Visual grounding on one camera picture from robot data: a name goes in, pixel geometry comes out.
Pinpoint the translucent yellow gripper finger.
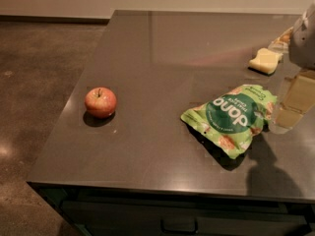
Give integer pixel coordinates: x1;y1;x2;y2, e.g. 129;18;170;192
269;69;315;134
268;28;293;53

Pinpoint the red yellow apple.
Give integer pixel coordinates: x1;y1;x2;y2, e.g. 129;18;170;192
85;87;117;119

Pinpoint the yellow sponge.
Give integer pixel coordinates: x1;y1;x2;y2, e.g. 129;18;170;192
248;48;283;75

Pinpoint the green snack bag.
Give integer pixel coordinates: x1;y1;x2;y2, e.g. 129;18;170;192
180;85;277;159

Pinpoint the dark cabinet drawer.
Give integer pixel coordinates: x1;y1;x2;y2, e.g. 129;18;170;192
61;194;314;236

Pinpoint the black drawer handle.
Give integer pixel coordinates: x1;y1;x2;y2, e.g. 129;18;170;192
160;218;198;236

